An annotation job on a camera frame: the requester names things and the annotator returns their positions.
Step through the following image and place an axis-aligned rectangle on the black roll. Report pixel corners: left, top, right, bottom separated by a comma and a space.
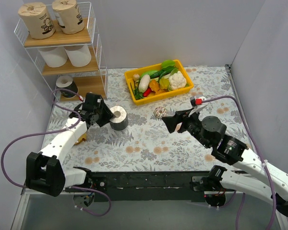
56, 75, 78, 98
110, 105, 128, 131

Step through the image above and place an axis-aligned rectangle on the white toilet paper roll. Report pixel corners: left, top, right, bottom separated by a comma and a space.
38, 46, 68, 68
64, 45, 92, 67

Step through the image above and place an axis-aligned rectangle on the brown paper roll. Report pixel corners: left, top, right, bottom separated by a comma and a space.
18, 2, 56, 40
52, 0, 84, 35

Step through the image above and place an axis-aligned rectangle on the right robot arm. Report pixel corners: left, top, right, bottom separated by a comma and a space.
162, 110, 288, 217

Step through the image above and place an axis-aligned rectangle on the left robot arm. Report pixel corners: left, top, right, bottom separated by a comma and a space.
25, 92, 114, 197

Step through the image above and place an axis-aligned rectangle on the toast bread slice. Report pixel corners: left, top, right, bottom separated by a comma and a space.
75, 133, 87, 145

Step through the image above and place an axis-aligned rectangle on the floral table mat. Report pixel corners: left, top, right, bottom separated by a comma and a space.
36, 66, 252, 173

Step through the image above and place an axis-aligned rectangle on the green herb sprig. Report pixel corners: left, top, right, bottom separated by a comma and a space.
130, 81, 144, 100

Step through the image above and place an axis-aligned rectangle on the red chili pepper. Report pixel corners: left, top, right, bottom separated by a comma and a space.
142, 88, 152, 97

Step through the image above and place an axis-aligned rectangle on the orange yellow pepper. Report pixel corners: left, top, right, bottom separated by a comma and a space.
149, 80, 160, 92

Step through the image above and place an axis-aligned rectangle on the white cauliflower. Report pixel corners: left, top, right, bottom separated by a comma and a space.
169, 71, 187, 91

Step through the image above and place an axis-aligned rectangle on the yellow plastic bin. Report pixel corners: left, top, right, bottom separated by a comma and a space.
124, 59, 194, 105

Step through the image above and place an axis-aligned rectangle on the white radish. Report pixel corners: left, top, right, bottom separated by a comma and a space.
138, 74, 150, 93

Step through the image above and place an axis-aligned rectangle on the small mushroom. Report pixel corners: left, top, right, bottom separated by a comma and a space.
133, 74, 140, 81

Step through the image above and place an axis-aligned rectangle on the green cucumber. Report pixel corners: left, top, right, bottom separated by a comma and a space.
150, 69, 164, 79

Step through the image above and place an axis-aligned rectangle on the green leafy vegetable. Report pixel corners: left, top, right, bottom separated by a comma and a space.
161, 60, 176, 70

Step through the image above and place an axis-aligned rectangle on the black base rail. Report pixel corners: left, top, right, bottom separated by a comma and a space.
21, 170, 257, 209

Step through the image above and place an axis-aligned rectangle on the white wire wooden shelf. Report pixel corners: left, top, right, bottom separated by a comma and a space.
14, 2, 108, 99

